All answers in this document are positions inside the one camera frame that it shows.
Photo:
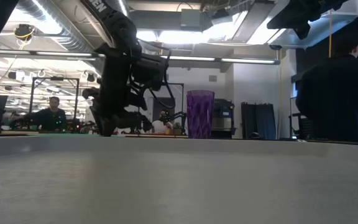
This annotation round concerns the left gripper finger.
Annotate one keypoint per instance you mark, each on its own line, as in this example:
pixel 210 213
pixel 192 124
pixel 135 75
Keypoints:
pixel 104 126
pixel 134 121

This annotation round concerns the purple plastic cup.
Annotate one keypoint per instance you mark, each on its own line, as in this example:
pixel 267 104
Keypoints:
pixel 200 114

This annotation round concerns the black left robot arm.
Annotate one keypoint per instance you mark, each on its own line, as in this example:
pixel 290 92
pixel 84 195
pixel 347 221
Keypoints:
pixel 117 25

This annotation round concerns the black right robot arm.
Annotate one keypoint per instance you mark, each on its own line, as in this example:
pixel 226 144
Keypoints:
pixel 331 6

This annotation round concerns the person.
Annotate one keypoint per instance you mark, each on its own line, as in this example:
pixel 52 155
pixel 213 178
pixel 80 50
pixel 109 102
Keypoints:
pixel 160 126
pixel 337 99
pixel 53 118

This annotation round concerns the small potted plant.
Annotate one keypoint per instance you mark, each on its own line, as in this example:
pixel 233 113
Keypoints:
pixel 177 128

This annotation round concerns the long ceiling light strip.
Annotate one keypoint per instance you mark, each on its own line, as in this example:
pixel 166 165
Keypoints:
pixel 42 53
pixel 222 59

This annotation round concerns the dark equipment cabinet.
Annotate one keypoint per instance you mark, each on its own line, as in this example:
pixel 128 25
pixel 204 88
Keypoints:
pixel 223 118

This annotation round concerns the grey ceiling box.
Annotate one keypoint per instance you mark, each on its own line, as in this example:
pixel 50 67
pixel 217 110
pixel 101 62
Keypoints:
pixel 191 18

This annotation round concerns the dark folding panels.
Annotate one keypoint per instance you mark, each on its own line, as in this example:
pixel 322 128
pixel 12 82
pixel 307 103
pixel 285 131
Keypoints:
pixel 258 121

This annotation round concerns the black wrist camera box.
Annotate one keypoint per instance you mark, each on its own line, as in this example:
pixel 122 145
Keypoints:
pixel 151 73

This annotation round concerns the silver spiral ceiling duct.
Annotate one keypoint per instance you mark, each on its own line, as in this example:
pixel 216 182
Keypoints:
pixel 64 34

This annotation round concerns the black metal frame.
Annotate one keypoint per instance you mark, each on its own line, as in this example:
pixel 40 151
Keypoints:
pixel 31 99

